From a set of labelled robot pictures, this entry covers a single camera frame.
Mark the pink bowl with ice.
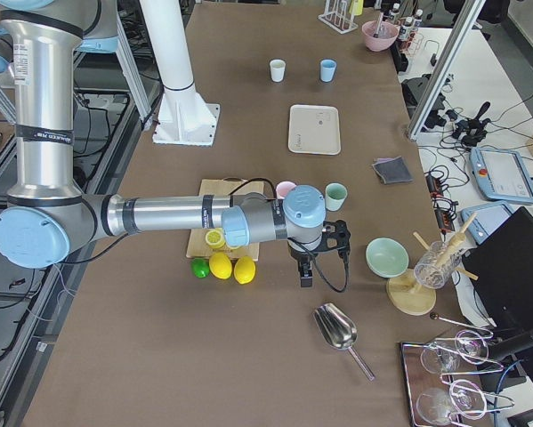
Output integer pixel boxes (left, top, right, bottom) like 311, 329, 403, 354
361, 20, 400, 52

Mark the halved lemon slice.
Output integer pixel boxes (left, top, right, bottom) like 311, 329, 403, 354
205, 229, 226, 250

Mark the wooden cup tree stand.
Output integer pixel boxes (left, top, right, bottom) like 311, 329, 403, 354
386, 213, 479, 316

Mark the wooden cutting board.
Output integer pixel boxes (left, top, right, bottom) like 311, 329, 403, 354
186, 179, 260, 262

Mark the grey folded cloth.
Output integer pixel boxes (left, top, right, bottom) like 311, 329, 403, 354
372, 156, 413, 184

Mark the yellow lemon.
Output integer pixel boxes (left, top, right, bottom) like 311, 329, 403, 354
233, 256, 256, 285
208, 253, 233, 279

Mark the wine glass lower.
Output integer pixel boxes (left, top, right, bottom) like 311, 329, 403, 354
416, 379, 488, 426

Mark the cream plastic tray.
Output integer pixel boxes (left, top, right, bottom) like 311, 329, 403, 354
287, 104, 341, 156

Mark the white cup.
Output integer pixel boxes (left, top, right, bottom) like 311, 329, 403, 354
270, 59, 286, 83

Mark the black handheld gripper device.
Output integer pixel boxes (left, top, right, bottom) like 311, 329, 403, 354
452, 101, 491, 147

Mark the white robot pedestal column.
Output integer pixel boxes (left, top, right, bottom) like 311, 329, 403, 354
141, 0, 220, 147

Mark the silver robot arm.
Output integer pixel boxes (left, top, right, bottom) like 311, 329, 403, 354
0, 1, 350, 286

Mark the mirror tray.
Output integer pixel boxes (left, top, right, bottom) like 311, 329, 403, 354
399, 342, 448, 426

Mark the wine glass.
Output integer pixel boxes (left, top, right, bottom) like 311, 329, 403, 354
420, 329, 489, 375
416, 379, 488, 426

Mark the pink cup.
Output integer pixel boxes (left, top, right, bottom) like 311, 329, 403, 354
276, 181, 297, 199

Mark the green bowl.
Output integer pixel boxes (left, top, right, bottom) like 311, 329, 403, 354
366, 238, 409, 278

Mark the metal scoop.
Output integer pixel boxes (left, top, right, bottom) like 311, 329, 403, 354
314, 302, 376, 381

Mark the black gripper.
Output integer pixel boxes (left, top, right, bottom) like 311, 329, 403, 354
288, 220, 351, 288

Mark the blue teach pendant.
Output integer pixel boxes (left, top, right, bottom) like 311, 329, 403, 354
460, 201, 514, 245
470, 147, 533, 205

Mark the black monitor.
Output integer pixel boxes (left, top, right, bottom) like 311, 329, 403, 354
464, 207, 533, 330

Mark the aluminium frame post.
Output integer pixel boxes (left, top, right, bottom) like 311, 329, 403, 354
407, 0, 485, 141

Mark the white wire cup rack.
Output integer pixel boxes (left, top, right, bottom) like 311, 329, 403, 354
318, 0, 359, 34

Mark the green lime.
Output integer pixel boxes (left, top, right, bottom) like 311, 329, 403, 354
190, 258, 211, 278

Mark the blue cup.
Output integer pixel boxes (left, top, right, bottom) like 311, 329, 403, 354
319, 59, 337, 83

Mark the clear glass mug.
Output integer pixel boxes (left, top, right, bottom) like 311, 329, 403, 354
414, 241, 462, 289

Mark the green cup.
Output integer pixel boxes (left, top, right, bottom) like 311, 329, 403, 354
325, 182, 348, 212

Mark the wine glass upper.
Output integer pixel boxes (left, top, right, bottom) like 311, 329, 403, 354
420, 329, 489, 375

